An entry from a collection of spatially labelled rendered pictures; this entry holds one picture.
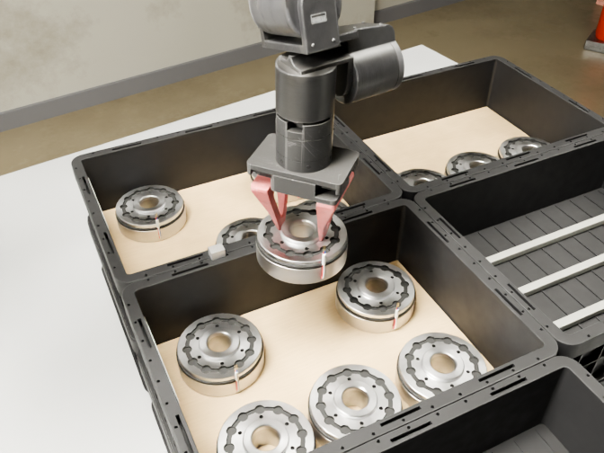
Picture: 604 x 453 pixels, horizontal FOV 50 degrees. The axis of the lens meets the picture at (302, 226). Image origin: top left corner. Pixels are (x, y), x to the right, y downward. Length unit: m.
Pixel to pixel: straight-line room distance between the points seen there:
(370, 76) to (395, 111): 0.57
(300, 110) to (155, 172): 0.48
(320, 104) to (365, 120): 0.57
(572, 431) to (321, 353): 0.29
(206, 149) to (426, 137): 0.41
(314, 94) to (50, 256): 0.73
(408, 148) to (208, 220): 0.39
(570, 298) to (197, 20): 2.55
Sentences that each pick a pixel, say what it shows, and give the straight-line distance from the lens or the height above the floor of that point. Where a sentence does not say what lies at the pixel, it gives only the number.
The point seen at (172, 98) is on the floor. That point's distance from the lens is 3.12.
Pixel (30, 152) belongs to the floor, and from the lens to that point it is 2.89.
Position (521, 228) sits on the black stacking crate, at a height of 0.83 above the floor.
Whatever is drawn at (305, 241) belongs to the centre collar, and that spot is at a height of 1.00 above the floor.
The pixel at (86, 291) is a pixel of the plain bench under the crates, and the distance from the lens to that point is 1.12.
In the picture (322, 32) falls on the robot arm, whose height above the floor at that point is 1.23.
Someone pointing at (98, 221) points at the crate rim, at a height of 0.93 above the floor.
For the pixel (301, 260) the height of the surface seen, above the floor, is 0.99.
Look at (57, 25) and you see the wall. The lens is 2.99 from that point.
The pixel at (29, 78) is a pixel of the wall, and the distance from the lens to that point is 3.03.
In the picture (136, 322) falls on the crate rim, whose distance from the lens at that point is 0.74.
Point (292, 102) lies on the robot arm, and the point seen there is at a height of 1.17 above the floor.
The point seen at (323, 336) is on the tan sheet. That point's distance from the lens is 0.83.
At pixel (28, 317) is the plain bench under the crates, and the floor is 0.70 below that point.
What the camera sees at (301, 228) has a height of 0.99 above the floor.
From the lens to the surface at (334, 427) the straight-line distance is 0.72.
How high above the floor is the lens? 1.46
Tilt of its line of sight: 40 degrees down
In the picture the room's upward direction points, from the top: straight up
